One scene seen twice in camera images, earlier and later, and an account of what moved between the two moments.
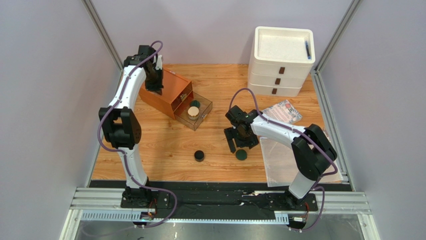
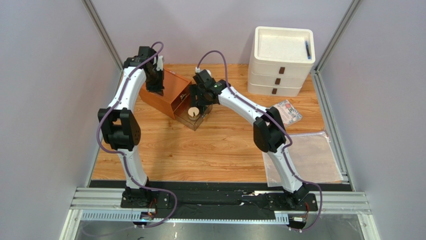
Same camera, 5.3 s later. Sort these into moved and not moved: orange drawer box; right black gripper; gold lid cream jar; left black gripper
Moved: right black gripper
Not moved: gold lid cream jar; orange drawer box; left black gripper
